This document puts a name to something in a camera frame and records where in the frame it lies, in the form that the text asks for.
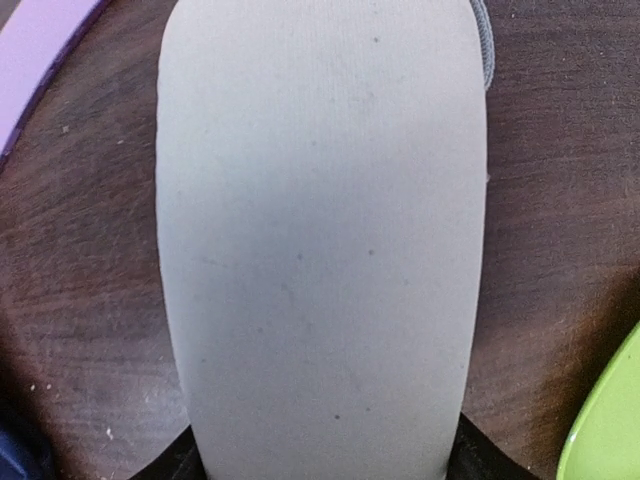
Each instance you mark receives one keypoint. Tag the purple smartphone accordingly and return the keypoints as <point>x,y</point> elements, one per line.
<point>36,38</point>

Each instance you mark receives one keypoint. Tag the beige glasses case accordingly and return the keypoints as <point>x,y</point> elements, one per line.
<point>321,176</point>

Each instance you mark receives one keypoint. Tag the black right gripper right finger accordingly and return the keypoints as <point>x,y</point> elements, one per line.
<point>475,457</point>

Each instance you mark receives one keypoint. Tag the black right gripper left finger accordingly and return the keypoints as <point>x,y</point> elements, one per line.
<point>179,461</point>

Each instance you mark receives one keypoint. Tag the navy blue student backpack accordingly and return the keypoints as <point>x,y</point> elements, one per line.
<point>26,454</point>

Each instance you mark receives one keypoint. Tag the green plate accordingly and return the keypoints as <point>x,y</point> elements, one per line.
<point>603,442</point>

